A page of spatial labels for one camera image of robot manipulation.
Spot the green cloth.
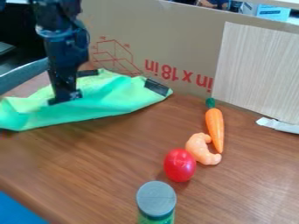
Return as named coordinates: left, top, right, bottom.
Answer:
left=0, top=67, right=175, bottom=132

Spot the red toy tomato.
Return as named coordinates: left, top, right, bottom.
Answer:
left=162, top=148, right=198, bottom=184

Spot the cardboard box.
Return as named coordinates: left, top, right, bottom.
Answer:
left=77, top=0, right=299, bottom=100

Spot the orange toy carrot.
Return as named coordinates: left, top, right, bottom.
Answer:
left=204, top=97, right=227, bottom=155

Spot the orange toy croissant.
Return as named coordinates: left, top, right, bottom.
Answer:
left=184, top=132, right=224, bottom=166

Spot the white and blue box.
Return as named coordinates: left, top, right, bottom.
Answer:
left=239, top=1, right=294, bottom=23

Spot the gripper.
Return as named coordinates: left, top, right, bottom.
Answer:
left=35, top=25, right=92, bottom=106

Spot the light wooden board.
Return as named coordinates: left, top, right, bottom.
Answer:
left=210, top=21, right=299, bottom=126

